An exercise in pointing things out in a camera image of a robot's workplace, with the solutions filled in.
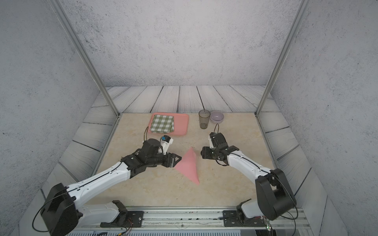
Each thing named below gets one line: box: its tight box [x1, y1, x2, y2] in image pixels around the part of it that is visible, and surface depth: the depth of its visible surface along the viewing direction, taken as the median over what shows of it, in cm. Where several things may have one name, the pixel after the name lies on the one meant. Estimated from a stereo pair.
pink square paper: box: [174, 146, 200, 186], surface depth 91 cm
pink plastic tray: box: [147, 112, 189, 136], surface depth 117 cm
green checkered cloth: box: [150, 114, 175, 134], surface depth 116 cm
